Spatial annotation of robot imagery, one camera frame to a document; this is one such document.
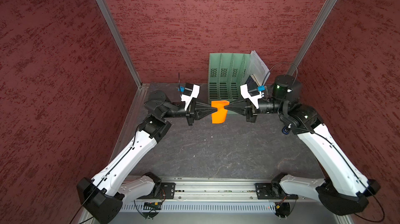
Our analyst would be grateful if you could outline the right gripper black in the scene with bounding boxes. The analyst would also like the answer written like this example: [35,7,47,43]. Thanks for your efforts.
[225,93,288,121]

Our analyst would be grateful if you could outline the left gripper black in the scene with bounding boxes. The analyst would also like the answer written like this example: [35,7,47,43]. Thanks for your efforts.
[161,97,217,126]

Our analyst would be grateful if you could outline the orange square paper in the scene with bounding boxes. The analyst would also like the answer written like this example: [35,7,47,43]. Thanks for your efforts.
[211,100,230,124]

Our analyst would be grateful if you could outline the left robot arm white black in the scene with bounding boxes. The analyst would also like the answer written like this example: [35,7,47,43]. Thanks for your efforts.
[77,86,218,224]

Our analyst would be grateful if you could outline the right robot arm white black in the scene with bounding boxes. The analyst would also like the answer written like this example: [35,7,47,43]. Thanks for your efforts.
[225,75,380,216]

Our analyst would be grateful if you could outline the dark blue notebook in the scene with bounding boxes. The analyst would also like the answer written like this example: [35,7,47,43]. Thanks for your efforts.
[245,75,258,90]

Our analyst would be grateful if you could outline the green file organizer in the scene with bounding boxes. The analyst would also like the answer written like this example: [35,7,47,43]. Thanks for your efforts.
[208,53,250,102]

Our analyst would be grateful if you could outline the white paper sheets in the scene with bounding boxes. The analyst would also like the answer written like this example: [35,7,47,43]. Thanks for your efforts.
[243,50,269,86]

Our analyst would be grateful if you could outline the left base circuit board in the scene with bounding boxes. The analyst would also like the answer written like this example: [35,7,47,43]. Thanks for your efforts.
[143,202,163,211]

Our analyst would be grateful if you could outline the base circuit board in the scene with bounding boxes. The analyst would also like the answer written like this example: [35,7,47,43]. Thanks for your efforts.
[143,202,163,211]
[275,203,291,218]

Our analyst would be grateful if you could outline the right base circuit board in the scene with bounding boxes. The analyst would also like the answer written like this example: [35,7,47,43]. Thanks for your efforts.
[275,203,291,218]

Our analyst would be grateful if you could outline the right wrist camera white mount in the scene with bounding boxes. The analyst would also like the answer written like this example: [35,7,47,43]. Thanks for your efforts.
[240,84,266,109]

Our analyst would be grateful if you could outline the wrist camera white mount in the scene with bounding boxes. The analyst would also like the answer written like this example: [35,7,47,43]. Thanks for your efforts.
[179,83,200,110]
[240,84,266,109]

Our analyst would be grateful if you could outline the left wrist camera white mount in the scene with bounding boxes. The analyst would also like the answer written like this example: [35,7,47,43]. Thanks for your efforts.
[179,83,200,110]

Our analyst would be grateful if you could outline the front aluminium rail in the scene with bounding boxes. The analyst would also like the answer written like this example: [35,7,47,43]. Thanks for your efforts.
[89,178,343,203]

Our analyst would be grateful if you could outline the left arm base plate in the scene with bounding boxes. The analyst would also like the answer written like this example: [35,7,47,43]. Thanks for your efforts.
[139,182,176,200]

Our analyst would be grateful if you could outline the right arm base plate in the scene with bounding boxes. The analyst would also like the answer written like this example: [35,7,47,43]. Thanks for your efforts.
[255,183,299,201]

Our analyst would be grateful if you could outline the right aluminium frame post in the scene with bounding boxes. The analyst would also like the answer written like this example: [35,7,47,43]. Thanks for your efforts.
[291,0,338,68]

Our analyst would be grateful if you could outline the aluminium frame post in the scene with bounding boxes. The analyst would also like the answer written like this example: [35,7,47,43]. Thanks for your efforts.
[95,0,142,89]
[291,0,338,68]

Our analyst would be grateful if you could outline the left aluminium frame post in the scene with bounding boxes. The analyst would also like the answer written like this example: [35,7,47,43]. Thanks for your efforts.
[95,0,142,89]

